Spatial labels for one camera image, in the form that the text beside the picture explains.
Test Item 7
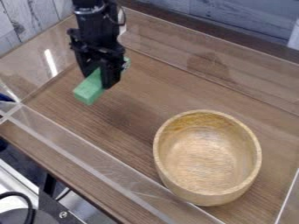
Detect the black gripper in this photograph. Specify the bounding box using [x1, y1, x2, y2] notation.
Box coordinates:
[67, 7, 125, 89]

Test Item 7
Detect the green rectangular block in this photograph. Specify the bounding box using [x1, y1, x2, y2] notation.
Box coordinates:
[72, 57, 129, 105]

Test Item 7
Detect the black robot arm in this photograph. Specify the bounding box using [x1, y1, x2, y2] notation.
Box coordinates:
[67, 0, 127, 89]

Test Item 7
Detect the brown wooden bowl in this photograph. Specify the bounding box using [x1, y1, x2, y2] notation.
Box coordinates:
[153, 109, 263, 207]

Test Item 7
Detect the blue object at left edge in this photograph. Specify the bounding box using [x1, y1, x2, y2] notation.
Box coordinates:
[0, 93, 14, 102]

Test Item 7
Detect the black table leg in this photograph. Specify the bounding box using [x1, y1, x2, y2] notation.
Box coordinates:
[43, 174, 57, 197]

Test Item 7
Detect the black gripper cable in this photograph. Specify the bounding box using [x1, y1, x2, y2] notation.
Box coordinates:
[104, 3, 127, 26]

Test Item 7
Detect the clear acrylic enclosure wall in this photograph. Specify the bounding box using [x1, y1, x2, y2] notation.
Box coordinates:
[0, 11, 299, 224]

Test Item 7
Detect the black cable on floor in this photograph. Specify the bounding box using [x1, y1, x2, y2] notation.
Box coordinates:
[0, 191, 36, 224]

